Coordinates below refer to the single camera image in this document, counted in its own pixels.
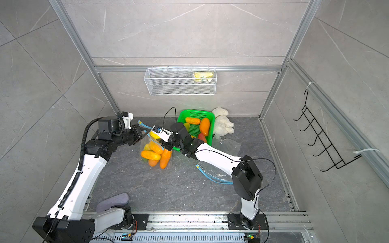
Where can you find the green plastic basket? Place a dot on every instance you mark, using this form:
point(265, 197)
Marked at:
point(194, 130)

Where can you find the white wire wall basket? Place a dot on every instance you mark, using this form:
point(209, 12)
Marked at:
point(162, 81)

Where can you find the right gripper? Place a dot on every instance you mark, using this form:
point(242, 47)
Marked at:
point(166, 145)

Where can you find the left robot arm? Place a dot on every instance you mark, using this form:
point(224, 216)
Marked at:
point(65, 222)

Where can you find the yellow sponge in wire basket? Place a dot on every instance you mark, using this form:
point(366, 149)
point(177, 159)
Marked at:
point(203, 76)

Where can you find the red mango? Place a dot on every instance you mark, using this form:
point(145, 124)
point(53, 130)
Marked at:
point(202, 137)

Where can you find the clear zip-top bag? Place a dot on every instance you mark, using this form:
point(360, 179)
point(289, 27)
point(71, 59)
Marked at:
point(150, 142)
point(213, 173)

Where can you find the white plush toy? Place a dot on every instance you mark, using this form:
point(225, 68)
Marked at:
point(222, 124)

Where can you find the yellow orange mango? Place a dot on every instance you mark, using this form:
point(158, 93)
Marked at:
point(150, 155)

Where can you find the grey purple cloth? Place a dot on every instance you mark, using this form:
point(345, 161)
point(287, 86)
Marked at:
point(117, 200)

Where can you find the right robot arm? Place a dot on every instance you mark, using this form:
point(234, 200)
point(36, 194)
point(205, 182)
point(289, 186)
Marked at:
point(246, 177)

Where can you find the large orange mango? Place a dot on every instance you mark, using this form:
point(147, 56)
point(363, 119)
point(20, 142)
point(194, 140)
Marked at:
point(205, 126)

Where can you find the metal base rail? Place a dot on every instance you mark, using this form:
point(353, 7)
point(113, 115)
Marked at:
point(208, 227)

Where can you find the black wall hook rack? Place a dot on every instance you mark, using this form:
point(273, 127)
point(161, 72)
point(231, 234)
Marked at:
point(321, 137)

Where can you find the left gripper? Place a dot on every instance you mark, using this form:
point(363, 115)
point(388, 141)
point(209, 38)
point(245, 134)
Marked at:
point(134, 130)

